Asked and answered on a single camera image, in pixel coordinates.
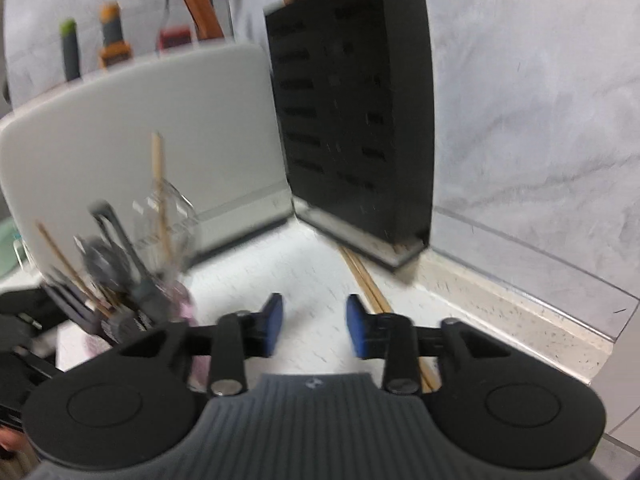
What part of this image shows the pale green board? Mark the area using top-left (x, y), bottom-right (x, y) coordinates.
top-left (0, 212), bottom-right (27, 283)

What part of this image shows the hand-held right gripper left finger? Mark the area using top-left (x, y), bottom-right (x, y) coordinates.
top-left (120, 292), bottom-right (286, 397)

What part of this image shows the grey handle green tip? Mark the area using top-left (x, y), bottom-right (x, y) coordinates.
top-left (59, 18), bottom-right (82, 82)

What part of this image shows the grey peeler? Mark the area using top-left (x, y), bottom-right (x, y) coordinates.
top-left (90, 200), bottom-right (146, 291)

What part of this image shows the whisk with grey handle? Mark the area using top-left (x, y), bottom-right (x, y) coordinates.
top-left (132, 185), bottom-right (198, 311)

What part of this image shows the orange cutting board tab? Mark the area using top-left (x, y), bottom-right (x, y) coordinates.
top-left (98, 41), bottom-right (134, 69)

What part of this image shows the person's left hand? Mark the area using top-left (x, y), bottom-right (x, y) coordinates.
top-left (0, 427), bottom-right (31, 457)

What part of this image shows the red-brown wooden knife handle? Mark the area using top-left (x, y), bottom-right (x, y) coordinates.
top-left (169, 0), bottom-right (224, 42)

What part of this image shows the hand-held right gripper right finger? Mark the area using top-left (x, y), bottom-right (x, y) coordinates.
top-left (346, 294), bottom-right (506, 395)

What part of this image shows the red cutting board tab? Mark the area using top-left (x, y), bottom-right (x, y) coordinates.
top-left (158, 26), bottom-right (194, 52)

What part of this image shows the grey handle orange tip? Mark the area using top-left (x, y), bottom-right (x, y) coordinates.
top-left (98, 2), bottom-right (124, 47)

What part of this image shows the black knife block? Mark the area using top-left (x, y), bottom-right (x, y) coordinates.
top-left (263, 0), bottom-right (436, 252)

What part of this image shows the white countertop appliance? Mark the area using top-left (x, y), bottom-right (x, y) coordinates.
top-left (0, 42), bottom-right (293, 281)

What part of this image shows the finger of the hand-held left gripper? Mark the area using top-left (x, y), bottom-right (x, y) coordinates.
top-left (97, 307), bottom-right (157, 347)
top-left (0, 287), bottom-right (63, 323)

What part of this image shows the pink mesh cup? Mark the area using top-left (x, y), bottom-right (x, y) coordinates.
top-left (82, 280), bottom-right (211, 393)

